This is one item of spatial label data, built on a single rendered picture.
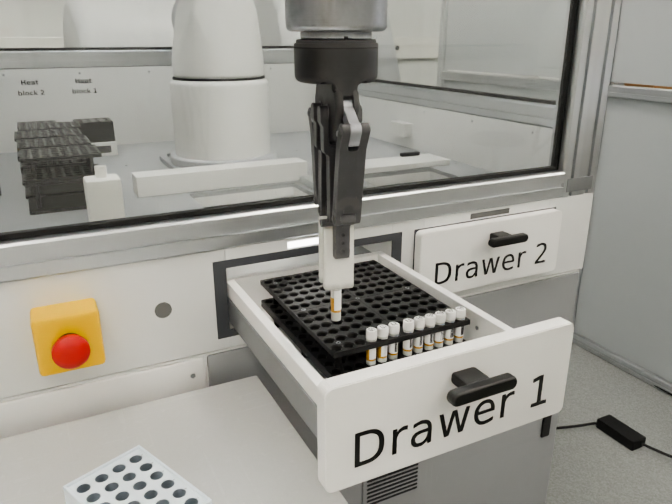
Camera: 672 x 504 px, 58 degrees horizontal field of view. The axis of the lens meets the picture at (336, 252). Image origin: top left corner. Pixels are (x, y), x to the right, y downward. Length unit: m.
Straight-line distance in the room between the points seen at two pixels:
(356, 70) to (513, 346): 0.31
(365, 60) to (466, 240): 0.50
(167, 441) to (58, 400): 0.16
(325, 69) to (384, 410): 0.30
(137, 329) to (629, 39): 2.02
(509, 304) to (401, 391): 0.58
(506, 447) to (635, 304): 1.32
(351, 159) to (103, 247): 0.37
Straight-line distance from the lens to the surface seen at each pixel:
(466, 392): 0.56
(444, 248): 0.95
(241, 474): 0.71
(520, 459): 1.34
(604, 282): 2.58
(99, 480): 0.69
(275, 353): 0.69
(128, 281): 0.79
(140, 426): 0.80
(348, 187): 0.54
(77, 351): 0.74
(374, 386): 0.55
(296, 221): 0.84
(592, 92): 1.12
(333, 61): 0.53
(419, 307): 0.74
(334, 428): 0.55
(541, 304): 1.17
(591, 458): 2.09
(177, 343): 0.84
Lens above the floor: 1.21
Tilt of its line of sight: 20 degrees down
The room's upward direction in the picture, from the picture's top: straight up
